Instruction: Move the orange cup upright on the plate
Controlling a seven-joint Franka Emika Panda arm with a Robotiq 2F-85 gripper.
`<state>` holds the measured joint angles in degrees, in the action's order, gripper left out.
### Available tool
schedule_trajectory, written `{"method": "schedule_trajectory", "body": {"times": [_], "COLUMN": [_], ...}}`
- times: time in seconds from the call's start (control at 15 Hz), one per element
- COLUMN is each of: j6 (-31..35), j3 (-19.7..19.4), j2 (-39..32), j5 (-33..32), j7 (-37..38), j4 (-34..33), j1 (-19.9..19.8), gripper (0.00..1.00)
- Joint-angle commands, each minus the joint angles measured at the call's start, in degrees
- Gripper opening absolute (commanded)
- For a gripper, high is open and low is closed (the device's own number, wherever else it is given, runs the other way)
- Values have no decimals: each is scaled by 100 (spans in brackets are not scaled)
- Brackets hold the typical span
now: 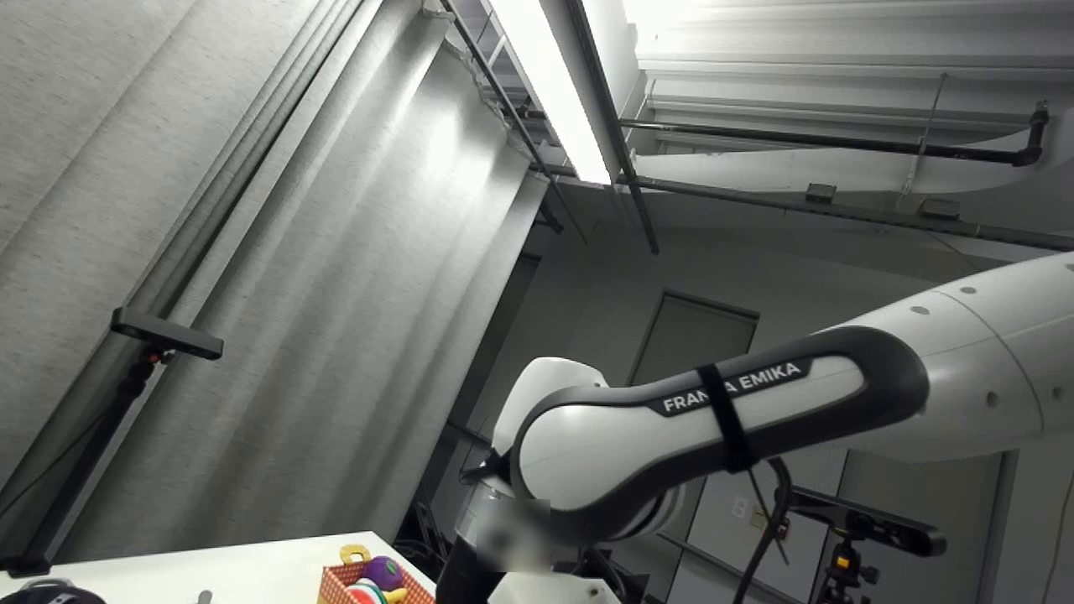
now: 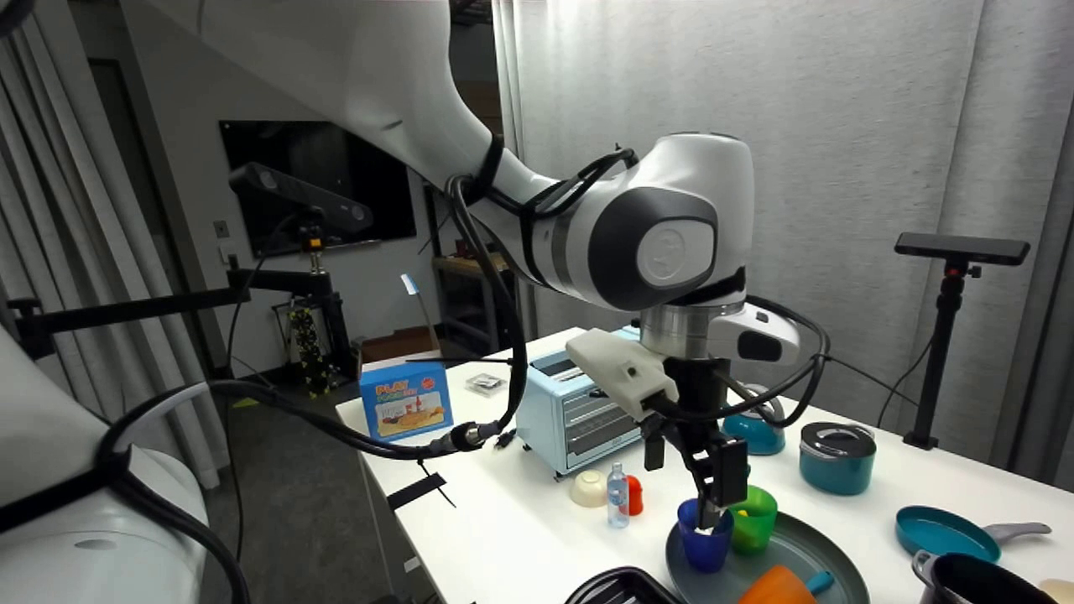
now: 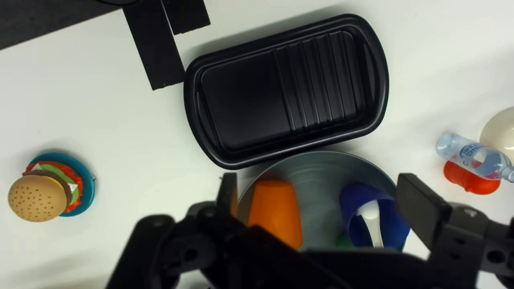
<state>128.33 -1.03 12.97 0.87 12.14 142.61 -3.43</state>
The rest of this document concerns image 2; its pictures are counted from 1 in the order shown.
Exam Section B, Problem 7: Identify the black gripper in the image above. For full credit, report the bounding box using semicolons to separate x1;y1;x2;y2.
642;351;753;532

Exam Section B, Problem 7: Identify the orange plastic cup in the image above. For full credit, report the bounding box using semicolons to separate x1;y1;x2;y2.
736;561;824;604

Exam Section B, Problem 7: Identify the blue plastic cup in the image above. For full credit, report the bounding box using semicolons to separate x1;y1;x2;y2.
674;495;740;576

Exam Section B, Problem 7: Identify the green plastic cup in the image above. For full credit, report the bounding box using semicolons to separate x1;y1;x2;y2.
729;482;783;558

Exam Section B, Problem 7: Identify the grey round plate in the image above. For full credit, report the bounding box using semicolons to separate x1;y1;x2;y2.
666;505;873;604

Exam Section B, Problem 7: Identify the teal bowl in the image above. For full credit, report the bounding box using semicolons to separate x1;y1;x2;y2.
719;408;789;460

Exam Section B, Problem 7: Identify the small clear bottle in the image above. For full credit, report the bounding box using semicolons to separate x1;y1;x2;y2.
604;464;632;532

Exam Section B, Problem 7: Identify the white round puck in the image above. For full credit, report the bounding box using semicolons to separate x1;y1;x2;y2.
563;465;612;510

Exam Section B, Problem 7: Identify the light blue toaster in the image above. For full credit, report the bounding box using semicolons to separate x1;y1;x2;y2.
515;345;656;482

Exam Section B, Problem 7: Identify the teal canister with dark lid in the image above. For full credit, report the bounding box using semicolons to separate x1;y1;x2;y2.
795;419;880;500

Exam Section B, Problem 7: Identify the blue picture box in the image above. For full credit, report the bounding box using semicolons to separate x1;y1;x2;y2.
357;359;456;444

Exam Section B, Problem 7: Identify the black pot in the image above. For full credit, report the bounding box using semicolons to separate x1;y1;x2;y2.
910;549;1060;604

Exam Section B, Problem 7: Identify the grey curtain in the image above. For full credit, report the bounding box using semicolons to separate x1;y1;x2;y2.
491;0;1074;473

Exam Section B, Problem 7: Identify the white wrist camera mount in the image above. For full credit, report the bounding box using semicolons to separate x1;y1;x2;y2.
563;299;807;425

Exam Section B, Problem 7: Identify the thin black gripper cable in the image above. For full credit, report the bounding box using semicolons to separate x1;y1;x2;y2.
721;293;835;431

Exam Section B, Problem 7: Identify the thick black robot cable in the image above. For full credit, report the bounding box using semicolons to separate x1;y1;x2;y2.
94;144;535;604

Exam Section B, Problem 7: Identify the teal pan with grey handle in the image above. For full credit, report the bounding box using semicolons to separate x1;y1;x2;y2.
892;504;1054;567

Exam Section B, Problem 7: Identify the black camera on tripod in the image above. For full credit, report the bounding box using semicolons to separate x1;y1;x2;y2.
892;227;1034;453

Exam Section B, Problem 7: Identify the black wall monitor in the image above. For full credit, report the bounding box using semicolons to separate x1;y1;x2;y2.
215;114;419;261

